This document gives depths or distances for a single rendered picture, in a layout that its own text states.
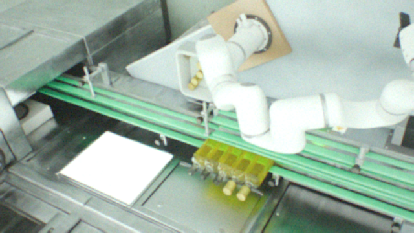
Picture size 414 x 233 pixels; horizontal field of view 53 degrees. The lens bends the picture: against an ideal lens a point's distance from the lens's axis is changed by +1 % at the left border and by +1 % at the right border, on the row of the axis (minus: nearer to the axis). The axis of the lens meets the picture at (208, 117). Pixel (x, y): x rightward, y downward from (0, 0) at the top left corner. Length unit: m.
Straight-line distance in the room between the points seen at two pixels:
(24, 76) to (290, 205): 1.29
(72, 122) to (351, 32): 1.47
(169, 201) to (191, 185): 0.12
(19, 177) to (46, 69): 0.51
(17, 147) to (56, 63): 0.44
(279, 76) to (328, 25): 0.29
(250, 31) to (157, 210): 0.78
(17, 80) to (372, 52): 1.46
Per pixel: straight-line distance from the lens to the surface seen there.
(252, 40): 1.47
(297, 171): 1.66
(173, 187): 1.74
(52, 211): 1.88
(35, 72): 2.07
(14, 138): 2.10
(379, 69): 1.50
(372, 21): 1.43
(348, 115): 1.06
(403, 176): 1.47
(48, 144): 2.20
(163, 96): 1.93
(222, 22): 1.61
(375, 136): 1.57
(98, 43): 2.31
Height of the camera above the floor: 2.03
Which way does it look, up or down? 41 degrees down
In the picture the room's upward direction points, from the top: 138 degrees counter-clockwise
